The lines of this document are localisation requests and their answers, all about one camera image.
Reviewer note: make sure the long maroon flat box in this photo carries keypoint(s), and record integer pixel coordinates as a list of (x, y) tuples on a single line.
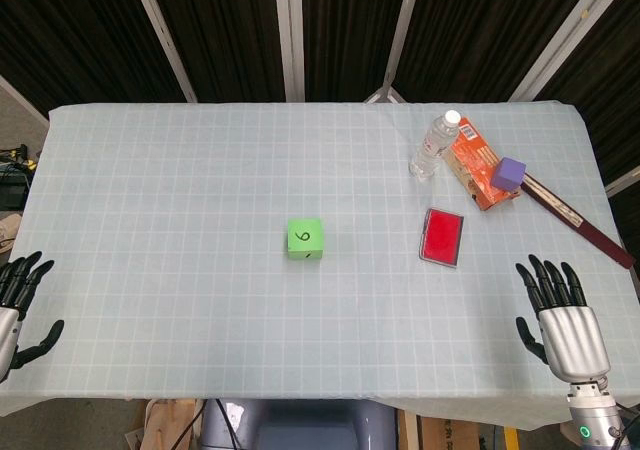
[(590, 227)]

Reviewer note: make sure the yellow and black tools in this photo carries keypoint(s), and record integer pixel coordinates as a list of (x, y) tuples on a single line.
[(17, 156)]

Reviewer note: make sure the orange carton box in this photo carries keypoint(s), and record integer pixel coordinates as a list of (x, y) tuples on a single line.
[(472, 157)]

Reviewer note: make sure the wooden board pieces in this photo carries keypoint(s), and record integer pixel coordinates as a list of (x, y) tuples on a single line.
[(167, 425)]

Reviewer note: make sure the brown cardboard box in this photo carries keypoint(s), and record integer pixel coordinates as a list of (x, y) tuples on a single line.
[(447, 435)]

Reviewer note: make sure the white partition frame post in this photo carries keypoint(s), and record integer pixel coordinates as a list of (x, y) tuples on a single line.
[(160, 30), (400, 35), (570, 30), (290, 35)]

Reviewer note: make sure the red ink pad case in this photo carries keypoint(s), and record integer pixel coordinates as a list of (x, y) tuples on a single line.
[(441, 237)]

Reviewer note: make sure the green numbered foam cube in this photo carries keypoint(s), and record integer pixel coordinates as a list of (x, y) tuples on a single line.
[(305, 237)]

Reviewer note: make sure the clear plastic water bottle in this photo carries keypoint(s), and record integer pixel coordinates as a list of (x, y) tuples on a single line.
[(434, 142)]

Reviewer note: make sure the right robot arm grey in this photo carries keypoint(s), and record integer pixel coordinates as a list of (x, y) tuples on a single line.
[(595, 415)]

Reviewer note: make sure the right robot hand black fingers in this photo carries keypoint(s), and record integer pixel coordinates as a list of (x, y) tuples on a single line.
[(572, 335)]

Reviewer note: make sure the purple block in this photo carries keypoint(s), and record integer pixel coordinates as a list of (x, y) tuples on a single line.
[(507, 174)]

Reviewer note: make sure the black equipment case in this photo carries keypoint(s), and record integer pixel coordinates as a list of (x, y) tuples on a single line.
[(11, 187)]

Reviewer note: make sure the grey partition panel edge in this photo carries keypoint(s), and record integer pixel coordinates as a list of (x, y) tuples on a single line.
[(22, 102)]

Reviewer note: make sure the grey-blue robot torso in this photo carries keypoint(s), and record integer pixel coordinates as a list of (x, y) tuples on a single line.
[(300, 422)]

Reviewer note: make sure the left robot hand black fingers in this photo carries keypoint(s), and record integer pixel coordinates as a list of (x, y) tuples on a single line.
[(15, 295)]

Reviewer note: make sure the light blue grid tablecloth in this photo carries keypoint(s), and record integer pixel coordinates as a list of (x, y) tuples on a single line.
[(200, 195)]

